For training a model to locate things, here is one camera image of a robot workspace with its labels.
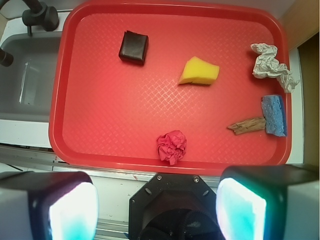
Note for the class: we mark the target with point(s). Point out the red plastic tray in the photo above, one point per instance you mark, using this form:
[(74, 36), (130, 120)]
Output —
[(108, 113)]

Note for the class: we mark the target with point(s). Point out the crumpled pink paper ball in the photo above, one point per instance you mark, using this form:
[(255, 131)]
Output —
[(171, 147)]

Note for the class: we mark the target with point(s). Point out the blue sponge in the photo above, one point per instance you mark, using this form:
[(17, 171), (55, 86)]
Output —
[(274, 113)]

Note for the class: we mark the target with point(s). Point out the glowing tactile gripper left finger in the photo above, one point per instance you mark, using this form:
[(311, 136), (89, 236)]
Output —
[(48, 206)]

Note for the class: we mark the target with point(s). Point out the crumpled white paper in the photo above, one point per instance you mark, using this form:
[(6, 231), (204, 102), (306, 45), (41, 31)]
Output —
[(267, 66)]

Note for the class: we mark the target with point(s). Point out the black box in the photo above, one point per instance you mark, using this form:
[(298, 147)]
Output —
[(134, 47)]

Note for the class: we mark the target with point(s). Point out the black faucet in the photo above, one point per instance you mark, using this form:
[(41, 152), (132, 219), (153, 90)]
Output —
[(40, 14)]

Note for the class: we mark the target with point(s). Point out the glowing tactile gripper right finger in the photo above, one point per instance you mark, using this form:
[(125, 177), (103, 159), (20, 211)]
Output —
[(269, 202)]

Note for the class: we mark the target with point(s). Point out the yellow sponge wedge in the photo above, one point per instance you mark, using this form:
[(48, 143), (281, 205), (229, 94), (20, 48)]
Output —
[(199, 72)]

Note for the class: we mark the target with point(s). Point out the grey sink basin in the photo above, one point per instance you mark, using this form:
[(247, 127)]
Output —
[(26, 87)]

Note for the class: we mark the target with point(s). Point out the brown wood piece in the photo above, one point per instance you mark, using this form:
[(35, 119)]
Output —
[(249, 125)]

